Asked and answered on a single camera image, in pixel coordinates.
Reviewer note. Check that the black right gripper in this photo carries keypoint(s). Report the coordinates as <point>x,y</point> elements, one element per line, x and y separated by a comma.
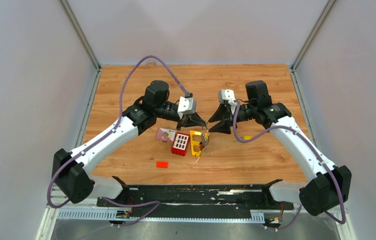
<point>222,111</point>

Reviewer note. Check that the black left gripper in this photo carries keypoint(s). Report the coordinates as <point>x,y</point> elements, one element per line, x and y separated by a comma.
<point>191,120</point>

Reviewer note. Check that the large metal keyring with tags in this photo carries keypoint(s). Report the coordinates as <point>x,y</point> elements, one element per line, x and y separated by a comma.
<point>204,138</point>

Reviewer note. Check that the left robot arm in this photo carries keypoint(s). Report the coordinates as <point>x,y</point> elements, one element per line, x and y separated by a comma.
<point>72,170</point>

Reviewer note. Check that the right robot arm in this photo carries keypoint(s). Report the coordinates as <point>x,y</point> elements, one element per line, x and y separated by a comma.
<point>328,185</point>

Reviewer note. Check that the red window block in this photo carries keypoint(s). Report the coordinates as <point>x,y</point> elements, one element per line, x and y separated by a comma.
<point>180,144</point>

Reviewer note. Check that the small orange-red block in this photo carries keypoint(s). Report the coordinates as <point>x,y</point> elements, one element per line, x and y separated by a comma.
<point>162,164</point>

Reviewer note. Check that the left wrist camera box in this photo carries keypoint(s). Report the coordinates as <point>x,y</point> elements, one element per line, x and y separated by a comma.
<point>186,106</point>

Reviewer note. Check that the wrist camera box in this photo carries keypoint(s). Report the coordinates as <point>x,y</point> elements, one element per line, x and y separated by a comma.
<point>186,106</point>
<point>226,97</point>

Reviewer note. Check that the yellow plastic triangle frame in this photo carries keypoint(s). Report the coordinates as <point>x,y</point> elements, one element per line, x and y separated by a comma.
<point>195,138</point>

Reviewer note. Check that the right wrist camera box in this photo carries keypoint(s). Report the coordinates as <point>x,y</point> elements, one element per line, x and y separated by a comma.
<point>226,97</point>

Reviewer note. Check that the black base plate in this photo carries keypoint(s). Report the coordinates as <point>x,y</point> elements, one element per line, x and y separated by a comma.
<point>247,196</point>

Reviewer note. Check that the aluminium front rail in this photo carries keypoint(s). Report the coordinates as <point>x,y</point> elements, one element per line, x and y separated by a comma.
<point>101,209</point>

